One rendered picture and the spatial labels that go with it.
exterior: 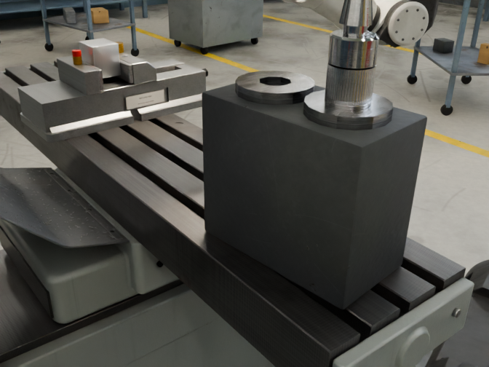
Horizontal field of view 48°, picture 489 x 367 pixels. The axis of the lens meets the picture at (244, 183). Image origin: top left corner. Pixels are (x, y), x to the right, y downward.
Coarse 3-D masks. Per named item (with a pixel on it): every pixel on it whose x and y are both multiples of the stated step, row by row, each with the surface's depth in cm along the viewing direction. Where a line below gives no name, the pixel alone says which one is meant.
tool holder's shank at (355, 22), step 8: (344, 0) 51; (352, 0) 50; (360, 0) 50; (368, 0) 50; (344, 8) 51; (352, 8) 51; (360, 8) 50; (368, 8) 51; (344, 16) 51; (352, 16) 51; (360, 16) 51; (368, 16) 51; (344, 24) 51; (352, 24) 51; (360, 24) 51; (368, 24) 51; (344, 32) 52; (352, 32) 52; (360, 32) 52
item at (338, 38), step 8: (336, 32) 53; (368, 32) 53; (336, 40) 52; (344, 40) 51; (352, 40) 51; (360, 40) 51; (368, 40) 51; (376, 40) 52; (344, 48) 51; (352, 48) 51; (360, 48) 51; (368, 48) 51
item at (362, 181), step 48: (240, 96) 61; (288, 96) 58; (240, 144) 61; (288, 144) 55; (336, 144) 51; (384, 144) 52; (240, 192) 63; (288, 192) 57; (336, 192) 53; (384, 192) 55; (240, 240) 66; (288, 240) 60; (336, 240) 55; (384, 240) 59; (336, 288) 57
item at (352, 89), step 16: (336, 48) 52; (336, 64) 53; (352, 64) 52; (368, 64) 52; (336, 80) 53; (352, 80) 52; (368, 80) 53; (336, 96) 54; (352, 96) 53; (368, 96) 54
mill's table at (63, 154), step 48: (0, 96) 126; (48, 144) 107; (96, 144) 96; (144, 144) 96; (192, 144) 100; (96, 192) 92; (144, 192) 80; (192, 192) 81; (144, 240) 81; (192, 240) 69; (192, 288) 73; (240, 288) 62; (288, 288) 61; (384, 288) 62; (432, 288) 61; (288, 336) 57; (336, 336) 54; (384, 336) 56; (432, 336) 62
